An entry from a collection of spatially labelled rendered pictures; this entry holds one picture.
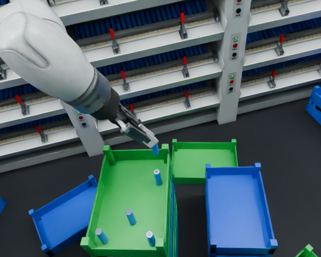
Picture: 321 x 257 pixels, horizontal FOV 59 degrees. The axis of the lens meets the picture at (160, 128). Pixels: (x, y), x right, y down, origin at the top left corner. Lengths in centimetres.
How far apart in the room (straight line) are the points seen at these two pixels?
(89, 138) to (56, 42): 94
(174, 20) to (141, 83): 29
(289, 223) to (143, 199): 66
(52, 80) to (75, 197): 95
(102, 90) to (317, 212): 103
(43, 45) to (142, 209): 52
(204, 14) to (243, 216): 77
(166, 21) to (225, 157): 68
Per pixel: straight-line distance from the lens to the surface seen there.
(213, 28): 119
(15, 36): 49
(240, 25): 121
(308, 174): 143
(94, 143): 143
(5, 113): 136
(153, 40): 115
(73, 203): 139
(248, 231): 106
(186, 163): 138
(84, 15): 105
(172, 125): 148
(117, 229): 82
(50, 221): 139
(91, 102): 56
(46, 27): 51
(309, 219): 132
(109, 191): 88
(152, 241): 75
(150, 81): 125
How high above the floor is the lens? 114
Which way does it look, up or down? 48 degrees down
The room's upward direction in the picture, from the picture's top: 10 degrees counter-clockwise
